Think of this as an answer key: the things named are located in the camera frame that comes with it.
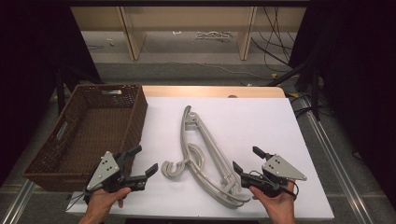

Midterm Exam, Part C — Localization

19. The brown wicker basket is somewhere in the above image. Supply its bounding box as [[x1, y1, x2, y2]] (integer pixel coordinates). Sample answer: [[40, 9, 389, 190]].
[[21, 83, 149, 192]]

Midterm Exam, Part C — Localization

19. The bundle of black floor cables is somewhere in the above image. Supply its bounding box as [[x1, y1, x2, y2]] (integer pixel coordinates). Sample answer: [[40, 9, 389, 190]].
[[250, 6, 297, 73]]

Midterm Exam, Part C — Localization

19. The light wooden table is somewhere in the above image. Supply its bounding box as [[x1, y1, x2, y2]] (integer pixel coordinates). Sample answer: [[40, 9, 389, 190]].
[[141, 85, 287, 99]]

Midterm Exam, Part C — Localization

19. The white table cover sheet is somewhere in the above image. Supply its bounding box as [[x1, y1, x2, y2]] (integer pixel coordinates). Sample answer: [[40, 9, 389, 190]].
[[65, 96, 335, 222]]

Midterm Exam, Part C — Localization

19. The person's left hand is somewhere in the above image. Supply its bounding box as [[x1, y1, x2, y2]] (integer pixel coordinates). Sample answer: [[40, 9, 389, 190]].
[[83, 186, 133, 218]]

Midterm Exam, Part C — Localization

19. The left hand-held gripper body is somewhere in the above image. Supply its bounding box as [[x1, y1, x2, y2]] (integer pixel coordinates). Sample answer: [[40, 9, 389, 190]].
[[86, 148, 148, 193]]

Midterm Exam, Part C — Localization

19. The white chain-like floor object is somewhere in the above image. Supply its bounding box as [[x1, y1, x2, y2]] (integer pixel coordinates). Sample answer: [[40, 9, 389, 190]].
[[195, 30, 233, 42]]

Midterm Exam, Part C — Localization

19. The right hand-held gripper cable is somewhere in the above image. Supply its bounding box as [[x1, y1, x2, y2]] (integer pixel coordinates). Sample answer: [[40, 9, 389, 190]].
[[247, 169, 300, 201]]

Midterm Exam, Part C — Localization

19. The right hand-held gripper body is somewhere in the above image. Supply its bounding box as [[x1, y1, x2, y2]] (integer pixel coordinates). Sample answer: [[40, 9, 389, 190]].
[[240, 152, 308, 199]]

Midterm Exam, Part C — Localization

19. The person's right hand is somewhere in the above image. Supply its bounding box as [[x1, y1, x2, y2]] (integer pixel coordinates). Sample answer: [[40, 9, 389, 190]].
[[248, 180, 297, 222]]

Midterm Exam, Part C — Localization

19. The metal floor rail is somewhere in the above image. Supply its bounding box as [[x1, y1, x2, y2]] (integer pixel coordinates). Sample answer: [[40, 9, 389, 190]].
[[0, 179, 35, 224], [298, 95, 376, 224]]

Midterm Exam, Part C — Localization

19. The beige wooden shelf unit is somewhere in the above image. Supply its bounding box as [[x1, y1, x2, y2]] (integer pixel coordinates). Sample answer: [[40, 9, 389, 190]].
[[70, 6, 308, 62]]

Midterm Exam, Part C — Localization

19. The thin white floor cable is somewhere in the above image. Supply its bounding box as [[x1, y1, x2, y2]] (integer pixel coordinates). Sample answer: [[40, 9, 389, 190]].
[[139, 59, 273, 79]]

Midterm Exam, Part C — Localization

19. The grey plastic clothes hanger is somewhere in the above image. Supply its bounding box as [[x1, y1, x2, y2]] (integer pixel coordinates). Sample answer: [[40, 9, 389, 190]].
[[162, 106, 250, 209], [161, 105, 251, 210], [163, 108, 248, 208]]

